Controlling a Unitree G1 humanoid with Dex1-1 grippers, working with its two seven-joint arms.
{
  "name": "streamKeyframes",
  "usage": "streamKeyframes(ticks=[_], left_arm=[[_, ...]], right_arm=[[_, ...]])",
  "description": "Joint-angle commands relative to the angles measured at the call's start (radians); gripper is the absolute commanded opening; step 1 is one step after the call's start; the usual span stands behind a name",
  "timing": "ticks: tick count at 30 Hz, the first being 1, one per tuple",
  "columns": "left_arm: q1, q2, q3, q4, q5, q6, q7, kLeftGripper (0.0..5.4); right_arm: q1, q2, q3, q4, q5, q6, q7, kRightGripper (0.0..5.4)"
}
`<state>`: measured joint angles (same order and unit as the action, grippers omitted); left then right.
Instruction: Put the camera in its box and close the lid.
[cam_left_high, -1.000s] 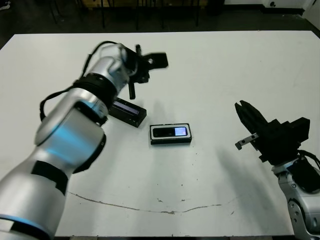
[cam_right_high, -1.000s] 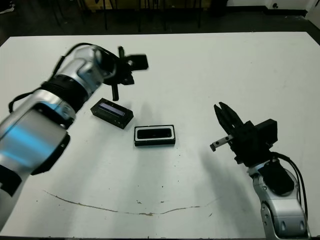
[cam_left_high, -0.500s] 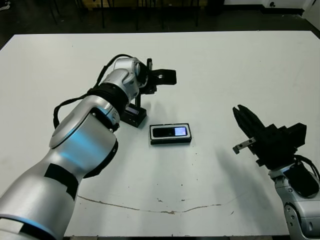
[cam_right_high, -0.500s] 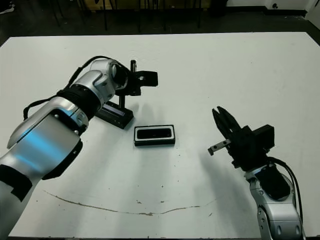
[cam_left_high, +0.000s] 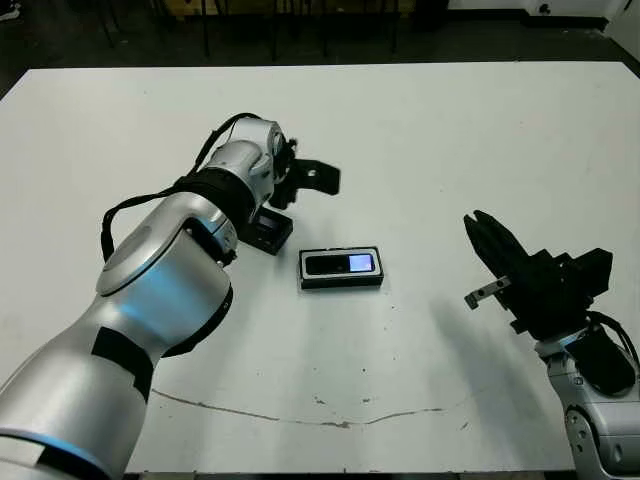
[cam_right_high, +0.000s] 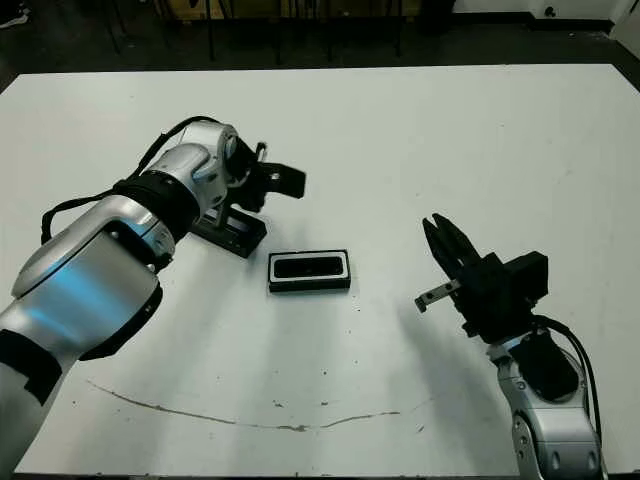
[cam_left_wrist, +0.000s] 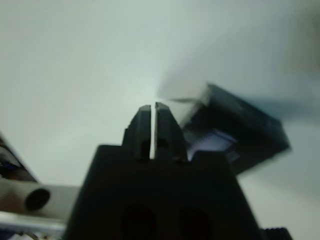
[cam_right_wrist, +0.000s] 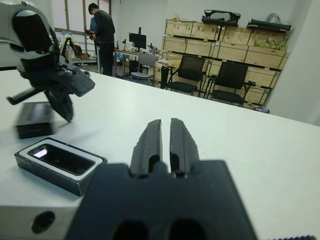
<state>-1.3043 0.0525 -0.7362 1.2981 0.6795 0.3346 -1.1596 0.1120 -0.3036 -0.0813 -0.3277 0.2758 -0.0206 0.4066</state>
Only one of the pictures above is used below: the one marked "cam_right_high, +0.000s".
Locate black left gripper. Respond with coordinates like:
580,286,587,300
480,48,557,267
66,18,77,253
224,142,282,214

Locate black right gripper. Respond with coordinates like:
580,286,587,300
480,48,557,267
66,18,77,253
414,213,534,344

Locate black box lid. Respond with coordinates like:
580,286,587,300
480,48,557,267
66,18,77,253
189,207,268,260

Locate black box base white insert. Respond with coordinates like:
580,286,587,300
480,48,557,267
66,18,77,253
268,248,352,295

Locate black mesh chair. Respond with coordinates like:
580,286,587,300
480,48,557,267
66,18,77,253
207,0,286,66
324,0,405,61

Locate black white sneaker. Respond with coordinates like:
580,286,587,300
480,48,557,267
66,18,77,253
0,0,29,27

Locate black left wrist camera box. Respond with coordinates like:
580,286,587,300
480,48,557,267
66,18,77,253
262,160,307,199

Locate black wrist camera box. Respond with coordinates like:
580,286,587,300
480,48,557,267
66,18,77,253
262,160,307,199
513,252,550,304

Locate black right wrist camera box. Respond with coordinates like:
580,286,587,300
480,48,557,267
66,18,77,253
513,252,550,304

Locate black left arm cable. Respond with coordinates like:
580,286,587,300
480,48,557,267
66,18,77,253
40,115,221,246

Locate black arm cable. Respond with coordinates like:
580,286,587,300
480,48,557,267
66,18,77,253
40,115,221,246
532,313,604,451

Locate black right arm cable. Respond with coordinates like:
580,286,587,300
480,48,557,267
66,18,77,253
532,313,604,451

